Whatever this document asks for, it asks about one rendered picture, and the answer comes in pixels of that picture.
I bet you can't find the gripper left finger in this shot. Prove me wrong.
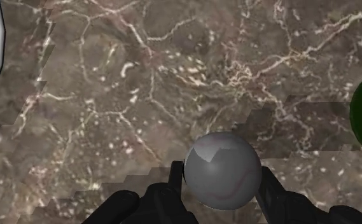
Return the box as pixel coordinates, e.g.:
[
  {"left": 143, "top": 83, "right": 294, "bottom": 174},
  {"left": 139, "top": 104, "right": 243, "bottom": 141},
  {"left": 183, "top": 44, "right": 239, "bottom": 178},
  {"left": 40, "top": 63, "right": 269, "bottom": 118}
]
[{"left": 81, "top": 160, "right": 198, "bottom": 224}]

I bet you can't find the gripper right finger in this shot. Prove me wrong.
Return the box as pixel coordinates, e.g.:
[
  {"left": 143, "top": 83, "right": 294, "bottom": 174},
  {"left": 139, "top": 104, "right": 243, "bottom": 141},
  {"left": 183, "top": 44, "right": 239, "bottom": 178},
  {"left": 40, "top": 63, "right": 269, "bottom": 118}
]
[{"left": 254, "top": 166, "right": 362, "bottom": 224}]

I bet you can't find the grey ball with red seam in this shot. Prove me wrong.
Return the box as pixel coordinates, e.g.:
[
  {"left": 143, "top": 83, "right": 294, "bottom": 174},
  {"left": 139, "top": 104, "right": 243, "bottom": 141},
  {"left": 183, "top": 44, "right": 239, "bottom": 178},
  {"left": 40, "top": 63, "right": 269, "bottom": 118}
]
[{"left": 183, "top": 131, "right": 263, "bottom": 211}]

